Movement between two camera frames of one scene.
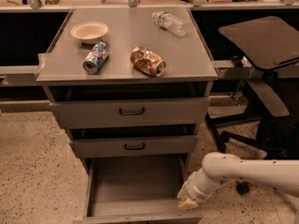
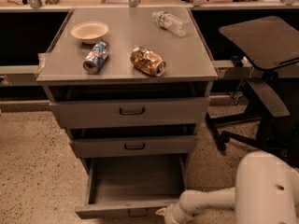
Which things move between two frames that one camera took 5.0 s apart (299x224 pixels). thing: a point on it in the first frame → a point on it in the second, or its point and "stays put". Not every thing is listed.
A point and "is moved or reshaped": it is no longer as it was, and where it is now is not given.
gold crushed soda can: (147, 61) stays put
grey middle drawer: (135, 146) stays put
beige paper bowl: (90, 33) stays put
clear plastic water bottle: (171, 23) stays put
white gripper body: (193, 189) → (171, 215)
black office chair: (271, 46) stays put
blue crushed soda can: (95, 58) stays put
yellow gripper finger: (182, 192) → (162, 212)
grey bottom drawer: (135, 189) is moved or reshaped
